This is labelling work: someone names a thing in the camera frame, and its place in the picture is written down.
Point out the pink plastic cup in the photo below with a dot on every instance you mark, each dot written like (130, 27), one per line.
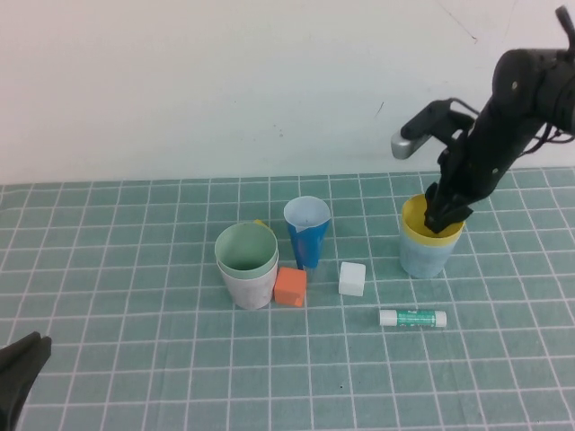
(247, 294)

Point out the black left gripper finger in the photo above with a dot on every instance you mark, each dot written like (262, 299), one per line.
(31, 381)
(20, 359)

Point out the green plastic cup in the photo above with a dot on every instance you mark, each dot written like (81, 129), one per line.
(245, 244)

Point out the yellow plastic cup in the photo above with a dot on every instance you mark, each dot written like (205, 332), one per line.
(413, 220)

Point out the green white glue stick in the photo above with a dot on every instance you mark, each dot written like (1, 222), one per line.
(413, 318)

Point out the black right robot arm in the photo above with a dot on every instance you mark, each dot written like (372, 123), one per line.
(521, 76)

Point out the orange cube block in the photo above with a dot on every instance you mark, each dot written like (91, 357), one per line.
(289, 287)

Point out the light blue plastic cup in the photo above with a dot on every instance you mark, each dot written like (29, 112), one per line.
(422, 262)

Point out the blue paper cone cup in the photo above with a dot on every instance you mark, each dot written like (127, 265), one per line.
(307, 247)

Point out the yellow block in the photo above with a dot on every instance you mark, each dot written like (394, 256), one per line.
(259, 222)

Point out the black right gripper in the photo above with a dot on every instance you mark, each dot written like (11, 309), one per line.
(489, 148)

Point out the green checked tablecloth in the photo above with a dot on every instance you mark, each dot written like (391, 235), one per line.
(135, 359)

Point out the white cube block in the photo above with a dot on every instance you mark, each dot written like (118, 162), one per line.
(351, 278)

